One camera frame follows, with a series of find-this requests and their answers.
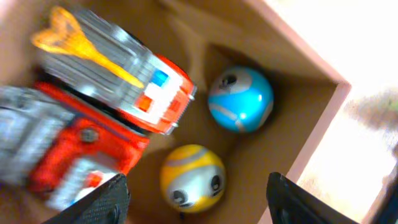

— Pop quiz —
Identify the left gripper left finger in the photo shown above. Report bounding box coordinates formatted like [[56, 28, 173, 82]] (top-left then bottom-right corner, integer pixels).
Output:
[[43, 174, 130, 224]]

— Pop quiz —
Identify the white cardboard box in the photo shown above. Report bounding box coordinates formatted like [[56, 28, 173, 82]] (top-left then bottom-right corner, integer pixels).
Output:
[[0, 0, 352, 224]]

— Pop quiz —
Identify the red toy truck grey top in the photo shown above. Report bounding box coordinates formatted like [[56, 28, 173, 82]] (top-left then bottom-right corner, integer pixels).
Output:
[[1, 83, 149, 211]]

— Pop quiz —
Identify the blue toy ball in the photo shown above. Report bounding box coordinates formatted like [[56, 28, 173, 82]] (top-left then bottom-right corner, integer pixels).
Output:
[[208, 66, 274, 133]]

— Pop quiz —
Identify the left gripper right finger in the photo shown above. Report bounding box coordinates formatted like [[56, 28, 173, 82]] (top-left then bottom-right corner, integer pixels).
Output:
[[266, 172, 356, 224]]

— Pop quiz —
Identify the yellow toy ball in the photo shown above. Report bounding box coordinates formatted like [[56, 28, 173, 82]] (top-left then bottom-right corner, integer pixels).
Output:
[[159, 144, 227, 213]]

